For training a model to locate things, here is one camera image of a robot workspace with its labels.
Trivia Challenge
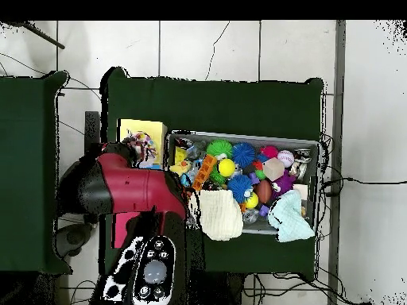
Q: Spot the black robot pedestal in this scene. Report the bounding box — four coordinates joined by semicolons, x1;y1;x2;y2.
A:
190;271;247;305

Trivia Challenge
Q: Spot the white paper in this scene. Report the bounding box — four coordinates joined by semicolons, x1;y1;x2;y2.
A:
122;130;159;169

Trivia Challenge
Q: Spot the wooden box with three holes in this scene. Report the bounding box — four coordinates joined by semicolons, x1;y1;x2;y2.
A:
110;118;169;249

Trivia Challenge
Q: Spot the dark grey rod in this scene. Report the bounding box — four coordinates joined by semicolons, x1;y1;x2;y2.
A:
18;21;66;50

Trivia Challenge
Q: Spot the mint knitted cloth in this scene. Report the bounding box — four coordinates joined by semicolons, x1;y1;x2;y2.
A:
267;189;316;243

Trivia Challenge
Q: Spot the green covered side table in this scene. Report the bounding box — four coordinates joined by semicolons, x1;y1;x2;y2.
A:
0;70;73;275

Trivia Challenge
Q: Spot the orange plastic brick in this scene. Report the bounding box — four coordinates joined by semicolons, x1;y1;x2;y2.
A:
192;154;219;191

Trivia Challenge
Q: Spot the green spiky ball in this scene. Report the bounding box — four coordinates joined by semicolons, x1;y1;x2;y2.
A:
206;138;234;159

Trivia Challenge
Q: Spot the shallow mesh bin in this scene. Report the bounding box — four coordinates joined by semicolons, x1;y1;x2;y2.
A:
165;129;321;237

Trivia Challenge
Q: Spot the white baseball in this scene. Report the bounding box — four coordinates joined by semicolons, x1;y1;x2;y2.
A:
277;149;296;168

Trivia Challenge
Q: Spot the yellow ball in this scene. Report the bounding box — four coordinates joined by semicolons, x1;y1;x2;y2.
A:
217;157;237;178

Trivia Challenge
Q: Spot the cream knitted cloth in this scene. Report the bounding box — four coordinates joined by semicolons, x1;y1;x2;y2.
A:
198;188;245;241

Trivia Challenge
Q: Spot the black cable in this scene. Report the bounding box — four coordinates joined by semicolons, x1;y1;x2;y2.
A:
320;176;407;196

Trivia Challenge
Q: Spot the yellow plush toy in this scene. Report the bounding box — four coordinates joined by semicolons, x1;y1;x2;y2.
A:
169;146;194;178

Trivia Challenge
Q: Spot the dark green tablecloth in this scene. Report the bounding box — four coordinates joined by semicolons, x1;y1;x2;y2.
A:
99;65;325;276

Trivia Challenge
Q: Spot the blue spiky ball with eyes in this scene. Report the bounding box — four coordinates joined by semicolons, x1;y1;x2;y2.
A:
227;174;254;204

